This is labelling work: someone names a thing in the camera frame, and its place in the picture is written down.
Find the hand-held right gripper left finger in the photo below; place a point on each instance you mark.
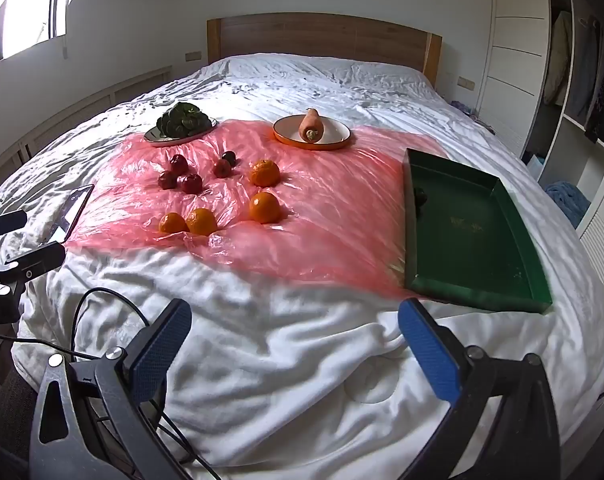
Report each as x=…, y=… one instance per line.
x=162, y=345

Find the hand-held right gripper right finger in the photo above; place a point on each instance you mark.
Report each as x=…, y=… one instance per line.
x=431, y=355

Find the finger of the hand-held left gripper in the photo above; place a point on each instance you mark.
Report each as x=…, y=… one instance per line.
x=39, y=259
x=4, y=223

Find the green tray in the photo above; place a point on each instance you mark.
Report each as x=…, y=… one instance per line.
x=461, y=255

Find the orange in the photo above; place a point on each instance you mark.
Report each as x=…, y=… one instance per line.
x=264, y=207
x=265, y=172
x=171, y=223
x=203, y=221

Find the dark plum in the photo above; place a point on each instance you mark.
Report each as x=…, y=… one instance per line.
x=167, y=180
x=231, y=155

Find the smartphone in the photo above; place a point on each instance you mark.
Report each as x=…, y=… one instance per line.
x=72, y=210

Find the white bed with wooden headboard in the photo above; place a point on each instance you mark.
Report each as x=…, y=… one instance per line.
x=282, y=320

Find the grey plate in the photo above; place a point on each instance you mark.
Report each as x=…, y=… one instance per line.
x=152, y=138

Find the pink plastic sheet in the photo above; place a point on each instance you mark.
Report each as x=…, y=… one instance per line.
x=307, y=225

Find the dark leafy greens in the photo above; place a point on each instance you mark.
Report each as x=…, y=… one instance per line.
x=182, y=120

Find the blue blanket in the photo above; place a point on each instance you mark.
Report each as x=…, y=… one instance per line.
x=566, y=202

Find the window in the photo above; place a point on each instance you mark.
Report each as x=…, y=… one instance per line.
x=22, y=10

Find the teal storage box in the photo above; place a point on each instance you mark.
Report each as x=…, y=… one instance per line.
x=534, y=165

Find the orange-rimmed white plate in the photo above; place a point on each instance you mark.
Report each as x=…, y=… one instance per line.
x=337, y=135

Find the carrot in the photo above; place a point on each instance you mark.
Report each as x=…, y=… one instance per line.
x=311, y=124

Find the row of hanging clothes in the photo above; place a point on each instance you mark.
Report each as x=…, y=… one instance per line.
x=596, y=90

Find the white wardrobe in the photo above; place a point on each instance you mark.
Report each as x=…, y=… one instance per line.
x=519, y=35

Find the wooden headboard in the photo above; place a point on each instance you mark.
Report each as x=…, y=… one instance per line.
x=322, y=35

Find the wall socket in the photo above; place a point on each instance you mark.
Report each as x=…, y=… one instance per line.
x=193, y=55
x=465, y=83

